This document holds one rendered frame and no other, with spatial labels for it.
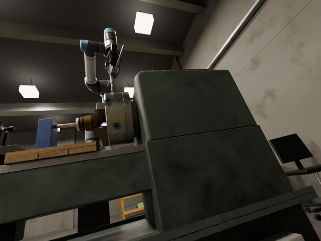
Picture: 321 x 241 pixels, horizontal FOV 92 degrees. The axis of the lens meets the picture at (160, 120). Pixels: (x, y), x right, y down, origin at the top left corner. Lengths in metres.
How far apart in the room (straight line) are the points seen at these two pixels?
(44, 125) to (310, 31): 3.53
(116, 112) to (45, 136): 0.35
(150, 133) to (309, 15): 3.30
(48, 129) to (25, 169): 0.24
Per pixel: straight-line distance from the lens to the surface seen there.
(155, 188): 0.61
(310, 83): 3.36
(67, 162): 0.70
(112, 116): 0.76
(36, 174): 0.73
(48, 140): 0.90
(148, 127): 0.66
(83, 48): 1.23
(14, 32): 5.88
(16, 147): 1.03
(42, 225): 10.63
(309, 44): 3.48
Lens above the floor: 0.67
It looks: 24 degrees up
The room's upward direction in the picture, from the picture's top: 14 degrees counter-clockwise
